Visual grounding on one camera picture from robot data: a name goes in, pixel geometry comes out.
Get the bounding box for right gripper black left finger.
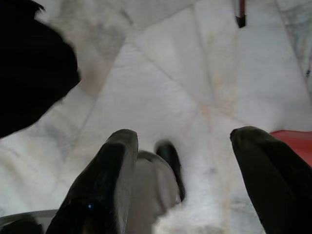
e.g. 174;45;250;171
45;128;139;234

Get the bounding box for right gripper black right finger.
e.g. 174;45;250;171
230;126;312;234

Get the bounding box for navy sweater with red trim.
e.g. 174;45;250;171
0;0;81;140

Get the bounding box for red plastic stool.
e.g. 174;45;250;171
269;130;312;169

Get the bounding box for dark brown wooden bar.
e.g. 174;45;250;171
234;0;247;29

